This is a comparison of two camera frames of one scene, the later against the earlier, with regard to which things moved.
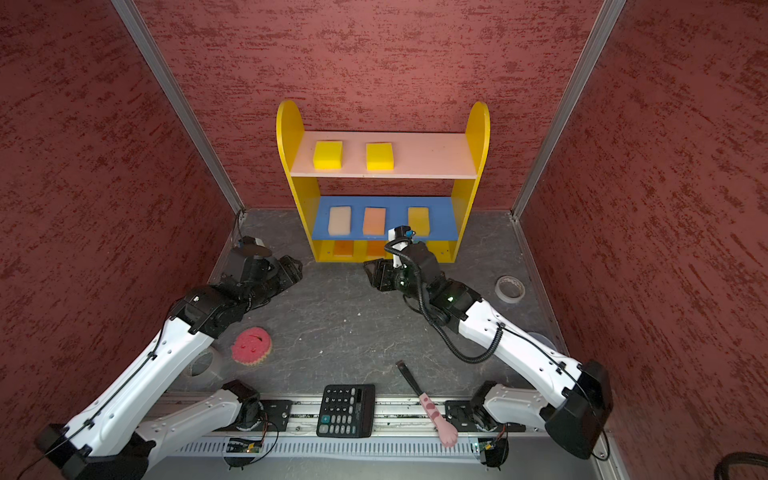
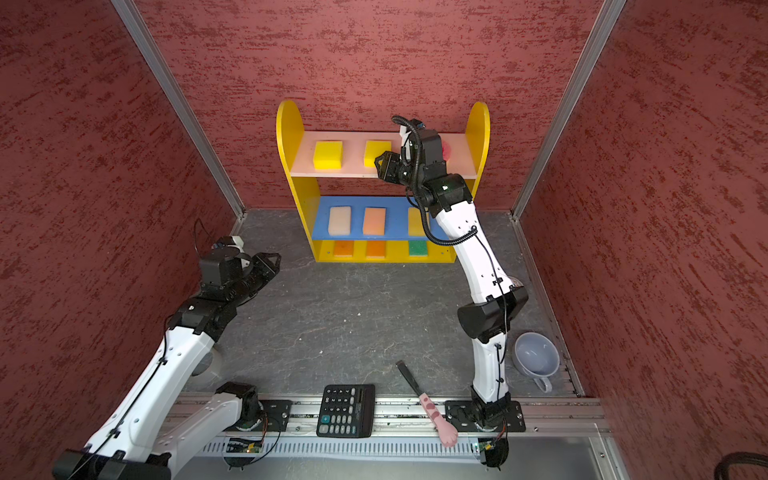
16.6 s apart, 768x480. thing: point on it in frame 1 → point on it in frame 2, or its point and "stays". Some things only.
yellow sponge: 419,221 stays
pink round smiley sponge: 251,346 → 446,150
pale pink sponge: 340,221 stays
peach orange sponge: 374,221 stays
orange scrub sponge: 376,248 stays
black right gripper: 384,271 → 391,170
